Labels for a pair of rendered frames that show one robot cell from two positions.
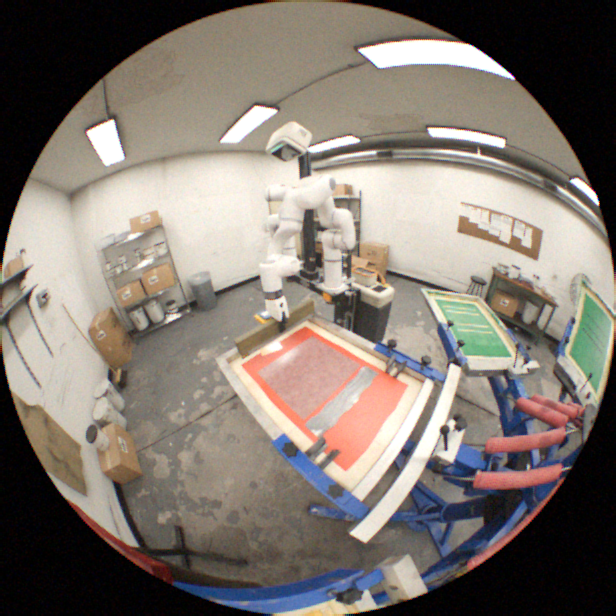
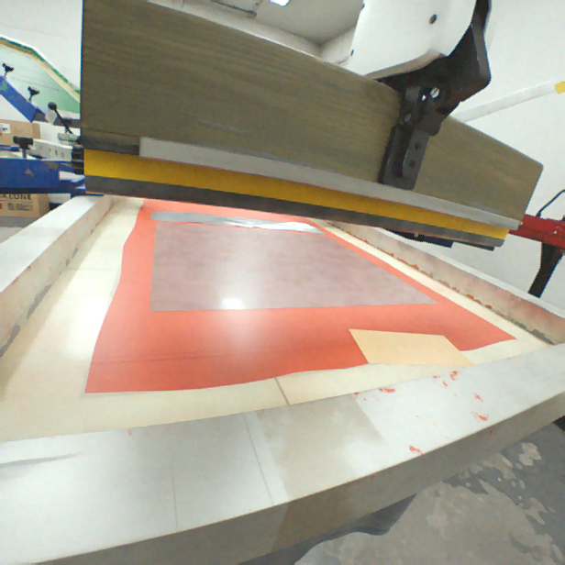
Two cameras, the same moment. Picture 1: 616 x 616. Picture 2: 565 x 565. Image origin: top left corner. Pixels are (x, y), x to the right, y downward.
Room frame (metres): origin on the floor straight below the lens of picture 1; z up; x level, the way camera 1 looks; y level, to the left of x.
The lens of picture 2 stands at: (0.87, 0.14, 1.08)
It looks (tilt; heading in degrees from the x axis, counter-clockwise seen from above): 22 degrees down; 196
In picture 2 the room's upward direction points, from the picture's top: 11 degrees clockwise
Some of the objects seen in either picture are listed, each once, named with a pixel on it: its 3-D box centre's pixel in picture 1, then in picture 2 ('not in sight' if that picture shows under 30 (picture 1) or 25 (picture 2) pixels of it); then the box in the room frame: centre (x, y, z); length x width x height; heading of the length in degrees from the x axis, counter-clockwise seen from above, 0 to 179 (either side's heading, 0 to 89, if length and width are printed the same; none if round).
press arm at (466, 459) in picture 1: (455, 454); not in sight; (0.02, -0.41, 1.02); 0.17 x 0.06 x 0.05; 42
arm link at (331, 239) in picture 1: (334, 244); not in sight; (0.90, -0.16, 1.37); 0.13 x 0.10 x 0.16; 47
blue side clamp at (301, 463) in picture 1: (312, 474); not in sight; (0.07, 0.02, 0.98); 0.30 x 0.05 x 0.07; 42
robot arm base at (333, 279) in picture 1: (334, 272); not in sight; (0.92, -0.16, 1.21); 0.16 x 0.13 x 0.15; 125
